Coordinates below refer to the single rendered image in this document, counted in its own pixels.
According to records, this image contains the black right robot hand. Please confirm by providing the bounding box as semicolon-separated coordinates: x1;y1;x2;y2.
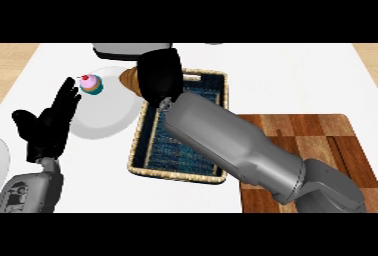
135;47;186;110

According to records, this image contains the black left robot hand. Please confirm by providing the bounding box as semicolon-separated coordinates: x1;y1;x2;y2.
11;77;83;164

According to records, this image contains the brown croissant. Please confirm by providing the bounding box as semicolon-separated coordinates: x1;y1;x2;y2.
118;66;145;98

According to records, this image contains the wicker basket with blue lining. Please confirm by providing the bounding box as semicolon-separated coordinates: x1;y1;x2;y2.
127;68;231;185

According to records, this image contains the brown wooden cutting board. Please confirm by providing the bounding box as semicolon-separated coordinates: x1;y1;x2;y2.
235;113;378;214

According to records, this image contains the grey and black appliance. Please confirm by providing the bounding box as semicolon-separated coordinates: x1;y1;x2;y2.
92;43;174;62

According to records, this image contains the white round plate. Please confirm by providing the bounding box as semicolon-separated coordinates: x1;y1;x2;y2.
70;65;146;141

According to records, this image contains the pink frosted cupcake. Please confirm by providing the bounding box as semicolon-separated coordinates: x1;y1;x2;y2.
78;74;105;97

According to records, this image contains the pale grey round object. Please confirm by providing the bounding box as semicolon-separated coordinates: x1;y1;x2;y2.
0;138;12;188

